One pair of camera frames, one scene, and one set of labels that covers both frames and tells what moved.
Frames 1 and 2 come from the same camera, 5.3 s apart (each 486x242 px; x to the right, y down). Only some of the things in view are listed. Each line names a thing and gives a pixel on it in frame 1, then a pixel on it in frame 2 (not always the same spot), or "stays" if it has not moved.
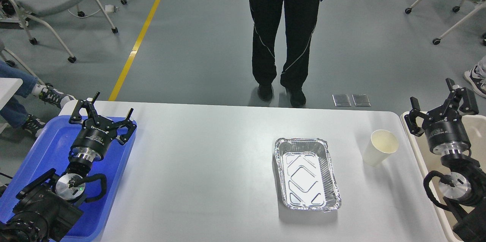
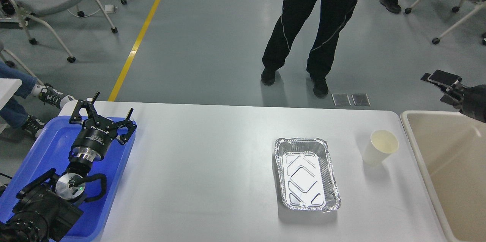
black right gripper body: (446, 132) to (474, 104)
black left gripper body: (90, 143) stays
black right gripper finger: (411, 117) to (456, 102)
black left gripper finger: (131, 126) stays
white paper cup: (382, 143) stays
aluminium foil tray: (306, 175) stays
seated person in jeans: (14, 113) stays
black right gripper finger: (469, 106) to (455, 88)
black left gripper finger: (76, 118) stays
